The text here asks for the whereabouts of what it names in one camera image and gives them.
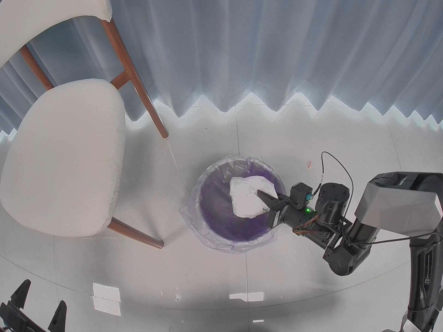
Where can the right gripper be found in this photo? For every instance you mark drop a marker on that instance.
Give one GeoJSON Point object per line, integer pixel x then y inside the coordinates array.
{"type": "Point", "coordinates": [290, 216]}

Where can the pale blue curtain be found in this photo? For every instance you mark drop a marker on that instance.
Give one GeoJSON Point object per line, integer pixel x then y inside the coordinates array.
{"type": "Point", "coordinates": [277, 47]}

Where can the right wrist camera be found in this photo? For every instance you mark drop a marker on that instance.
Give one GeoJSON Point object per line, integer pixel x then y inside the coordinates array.
{"type": "Point", "coordinates": [299, 194]}

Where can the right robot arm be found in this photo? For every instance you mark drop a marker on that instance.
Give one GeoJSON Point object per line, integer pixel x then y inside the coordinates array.
{"type": "Point", "coordinates": [398, 199]}

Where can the white paper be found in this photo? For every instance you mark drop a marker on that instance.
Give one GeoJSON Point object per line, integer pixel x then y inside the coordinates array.
{"type": "Point", "coordinates": [245, 195]}

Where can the white wooden chair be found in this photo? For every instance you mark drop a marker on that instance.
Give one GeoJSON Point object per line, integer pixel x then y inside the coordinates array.
{"type": "Point", "coordinates": [69, 150]}

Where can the purple plastic bag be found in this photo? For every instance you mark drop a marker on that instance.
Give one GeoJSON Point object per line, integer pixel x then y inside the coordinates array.
{"type": "Point", "coordinates": [221, 220]}

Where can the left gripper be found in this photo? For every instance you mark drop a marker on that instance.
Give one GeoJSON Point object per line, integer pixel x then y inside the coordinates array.
{"type": "Point", "coordinates": [14, 322]}

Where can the white trash bin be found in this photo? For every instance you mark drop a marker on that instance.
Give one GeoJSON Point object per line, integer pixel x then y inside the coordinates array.
{"type": "Point", "coordinates": [198, 204]}

